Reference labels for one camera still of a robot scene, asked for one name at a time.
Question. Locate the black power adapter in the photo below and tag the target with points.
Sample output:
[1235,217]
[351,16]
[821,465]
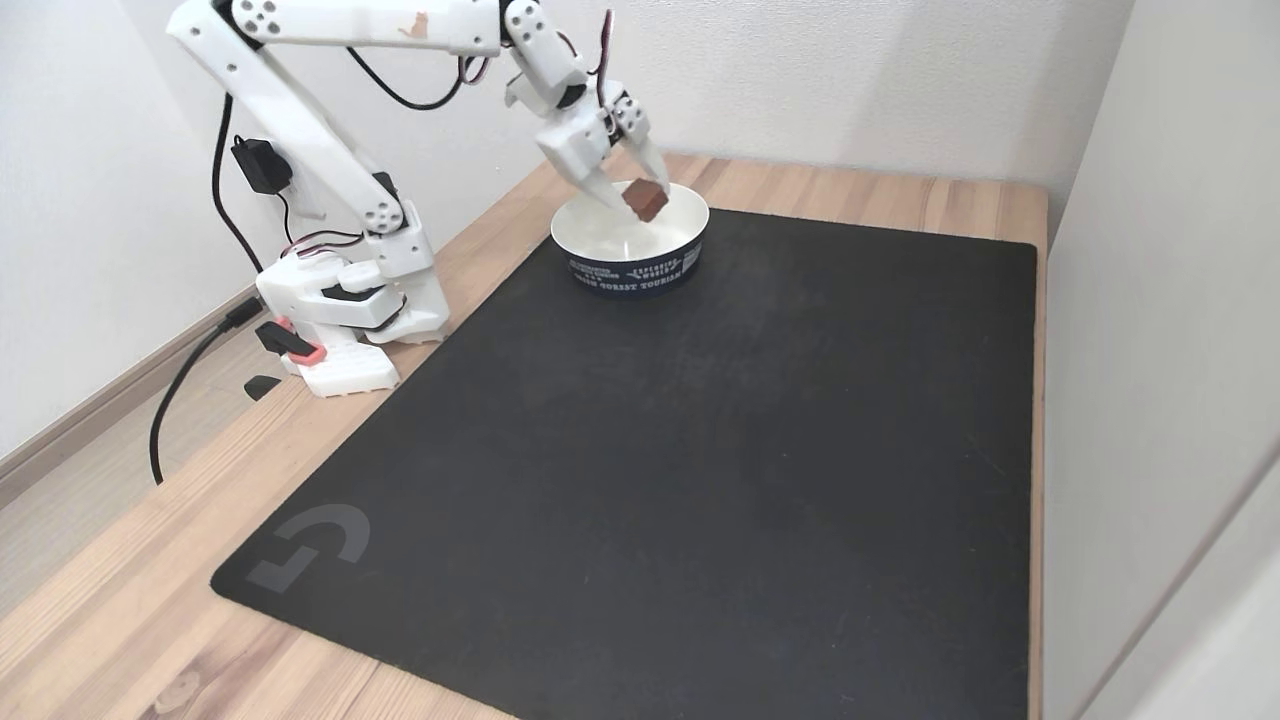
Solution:
[260,165]

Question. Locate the small red brick toy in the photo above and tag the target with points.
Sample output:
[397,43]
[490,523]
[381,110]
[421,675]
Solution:
[645,202]

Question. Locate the light wooden baseboard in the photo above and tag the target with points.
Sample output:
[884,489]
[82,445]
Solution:
[80,420]

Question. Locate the white bowl with navy band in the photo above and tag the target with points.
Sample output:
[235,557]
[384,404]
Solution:
[630,270]

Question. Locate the black and red table clamp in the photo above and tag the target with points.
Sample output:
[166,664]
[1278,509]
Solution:
[290,342]

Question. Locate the black desk mat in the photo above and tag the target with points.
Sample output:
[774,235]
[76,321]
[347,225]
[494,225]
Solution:
[600,520]

